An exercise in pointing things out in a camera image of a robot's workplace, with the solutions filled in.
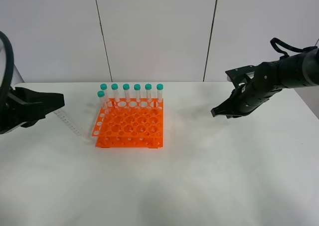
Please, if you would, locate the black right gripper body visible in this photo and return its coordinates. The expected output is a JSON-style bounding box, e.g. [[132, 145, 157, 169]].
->
[[231, 72, 283, 115]]

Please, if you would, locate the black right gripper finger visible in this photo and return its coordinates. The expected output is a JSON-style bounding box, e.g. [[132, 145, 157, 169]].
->
[[211, 86, 243, 117], [225, 113, 246, 119]]

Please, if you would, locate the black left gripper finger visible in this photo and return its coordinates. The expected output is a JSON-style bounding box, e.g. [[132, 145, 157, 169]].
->
[[19, 110, 56, 128], [15, 87, 65, 111]]

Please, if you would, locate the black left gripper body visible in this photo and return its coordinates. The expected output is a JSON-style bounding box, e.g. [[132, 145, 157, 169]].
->
[[0, 86, 47, 135]]

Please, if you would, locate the teal-capped test tube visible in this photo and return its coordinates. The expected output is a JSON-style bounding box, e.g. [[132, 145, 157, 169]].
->
[[53, 108, 91, 144], [97, 90, 108, 117]]

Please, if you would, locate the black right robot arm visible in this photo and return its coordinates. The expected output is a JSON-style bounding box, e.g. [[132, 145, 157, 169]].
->
[[211, 47, 319, 119]]

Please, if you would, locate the row tube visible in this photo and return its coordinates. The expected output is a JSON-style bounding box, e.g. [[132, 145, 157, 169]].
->
[[111, 83, 120, 106], [145, 83, 152, 109], [157, 84, 163, 108], [100, 83, 110, 108], [123, 83, 131, 108], [134, 84, 141, 108]]

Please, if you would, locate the orange test tube rack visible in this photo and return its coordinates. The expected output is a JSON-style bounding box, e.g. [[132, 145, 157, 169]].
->
[[92, 98, 164, 149]]

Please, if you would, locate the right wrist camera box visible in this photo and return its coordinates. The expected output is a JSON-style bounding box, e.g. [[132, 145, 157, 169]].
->
[[225, 65, 256, 88]]

